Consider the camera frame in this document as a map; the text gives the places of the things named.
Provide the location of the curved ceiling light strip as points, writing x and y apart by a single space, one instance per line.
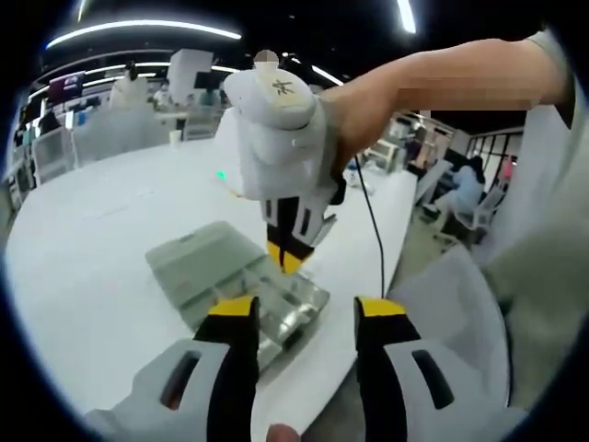
147 23

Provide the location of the red wall display screen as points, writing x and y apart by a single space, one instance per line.
66 87

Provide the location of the grey desk partition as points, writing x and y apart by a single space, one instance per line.
119 131

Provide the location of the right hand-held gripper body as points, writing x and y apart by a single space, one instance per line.
285 152

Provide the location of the clear grey guide fixture box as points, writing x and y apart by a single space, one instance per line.
198 262

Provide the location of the grey mesh office chair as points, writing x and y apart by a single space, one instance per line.
451 313

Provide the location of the person's right hand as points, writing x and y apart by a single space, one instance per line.
359 119

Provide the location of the white open storage box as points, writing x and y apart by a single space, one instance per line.
390 156

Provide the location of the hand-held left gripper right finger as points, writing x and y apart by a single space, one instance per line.
414 396

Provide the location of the black computer monitor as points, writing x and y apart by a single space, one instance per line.
207 80

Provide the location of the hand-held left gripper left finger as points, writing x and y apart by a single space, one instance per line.
152 396

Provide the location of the white paper cup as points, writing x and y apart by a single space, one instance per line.
175 138

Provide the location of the person's left hand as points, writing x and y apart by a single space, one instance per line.
284 433

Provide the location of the straight ceiling light strip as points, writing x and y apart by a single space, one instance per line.
407 16

